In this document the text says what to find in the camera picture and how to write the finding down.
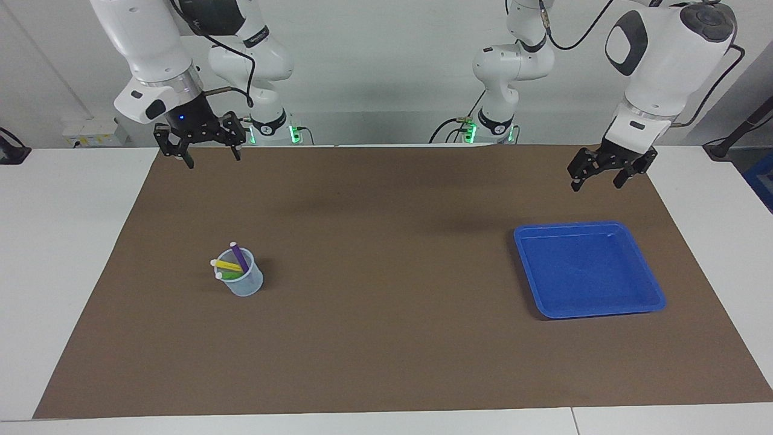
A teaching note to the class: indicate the green pen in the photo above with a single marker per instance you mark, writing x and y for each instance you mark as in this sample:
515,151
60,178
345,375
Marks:
229,276

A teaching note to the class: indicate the black stand pole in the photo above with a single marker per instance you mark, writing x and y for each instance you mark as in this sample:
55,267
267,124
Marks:
743,130

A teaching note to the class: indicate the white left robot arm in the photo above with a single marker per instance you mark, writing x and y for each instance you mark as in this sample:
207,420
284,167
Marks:
658,54

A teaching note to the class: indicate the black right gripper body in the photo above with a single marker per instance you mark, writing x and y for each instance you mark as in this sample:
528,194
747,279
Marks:
190,124

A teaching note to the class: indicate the purple pen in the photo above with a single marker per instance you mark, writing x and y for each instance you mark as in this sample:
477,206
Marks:
239,257

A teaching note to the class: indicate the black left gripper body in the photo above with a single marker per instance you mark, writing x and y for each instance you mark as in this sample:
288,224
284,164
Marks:
622,157

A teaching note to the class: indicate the blue crate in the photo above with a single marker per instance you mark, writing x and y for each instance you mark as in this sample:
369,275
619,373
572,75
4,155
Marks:
762,181

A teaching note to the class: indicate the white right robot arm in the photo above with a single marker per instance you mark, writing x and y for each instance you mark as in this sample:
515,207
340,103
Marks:
145,36

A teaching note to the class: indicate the translucent plastic cup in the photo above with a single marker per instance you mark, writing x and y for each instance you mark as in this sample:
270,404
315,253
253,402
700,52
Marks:
247,285

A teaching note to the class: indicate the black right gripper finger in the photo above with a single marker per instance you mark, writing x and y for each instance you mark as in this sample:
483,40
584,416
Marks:
172,145
235,133

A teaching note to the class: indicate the brown table mat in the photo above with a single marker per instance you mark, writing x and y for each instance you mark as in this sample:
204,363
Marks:
386,302

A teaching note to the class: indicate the blue plastic tray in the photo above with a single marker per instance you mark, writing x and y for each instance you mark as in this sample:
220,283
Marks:
586,272

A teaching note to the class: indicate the yellow pen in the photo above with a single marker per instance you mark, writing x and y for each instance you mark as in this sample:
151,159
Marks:
226,265

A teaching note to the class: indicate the black desk clamp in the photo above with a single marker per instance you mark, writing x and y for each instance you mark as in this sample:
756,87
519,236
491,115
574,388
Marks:
12,154

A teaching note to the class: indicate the white power socket box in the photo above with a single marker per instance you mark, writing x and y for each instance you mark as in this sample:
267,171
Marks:
90,133

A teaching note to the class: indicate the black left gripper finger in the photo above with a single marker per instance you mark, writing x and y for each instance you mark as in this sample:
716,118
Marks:
584,164
637,169

